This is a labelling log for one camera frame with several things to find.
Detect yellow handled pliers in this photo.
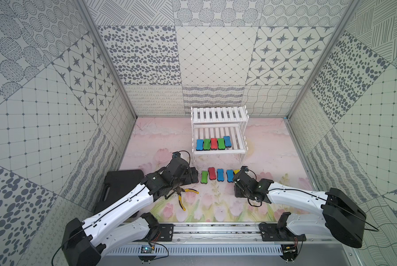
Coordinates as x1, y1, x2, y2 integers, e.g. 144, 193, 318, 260
176, 188, 199, 211

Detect blue eraser top shelf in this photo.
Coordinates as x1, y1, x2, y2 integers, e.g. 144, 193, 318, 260
226, 170, 234, 182
217, 168, 225, 182

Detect blue eraser shelf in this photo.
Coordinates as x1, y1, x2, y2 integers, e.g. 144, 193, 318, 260
226, 170, 234, 182
217, 168, 225, 182
196, 139, 204, 151
223, 136, 232, 148

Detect green eraser top shelf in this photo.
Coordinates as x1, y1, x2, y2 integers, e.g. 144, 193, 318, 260
201, 171, 209, 184

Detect green eraser shelf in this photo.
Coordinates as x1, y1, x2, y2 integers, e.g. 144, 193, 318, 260
201, 171, 209, 184
217, 138, 226, 150
203, 139, 211, 151

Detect red eraser top shelf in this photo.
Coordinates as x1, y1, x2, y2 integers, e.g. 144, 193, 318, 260
208, 167, 217, 180

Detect red eraser shelf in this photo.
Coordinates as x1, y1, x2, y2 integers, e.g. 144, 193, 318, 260
208, 167, 217, 180
210, 138, 218, 150

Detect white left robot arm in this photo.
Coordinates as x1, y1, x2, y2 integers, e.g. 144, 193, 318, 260
59, 152, 198, 266

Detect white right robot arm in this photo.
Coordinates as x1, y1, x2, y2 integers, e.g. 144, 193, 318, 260
232, 166, 367, 248

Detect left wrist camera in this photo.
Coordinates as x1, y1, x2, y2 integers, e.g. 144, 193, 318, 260
172, 151, 181, 159

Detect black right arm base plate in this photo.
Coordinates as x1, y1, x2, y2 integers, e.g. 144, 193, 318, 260
258, 222, 306, 242

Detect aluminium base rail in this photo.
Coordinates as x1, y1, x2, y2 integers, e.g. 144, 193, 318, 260
112, 222, 356, 263

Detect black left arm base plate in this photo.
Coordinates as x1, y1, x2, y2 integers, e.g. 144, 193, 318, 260
138, 223, 175, 242

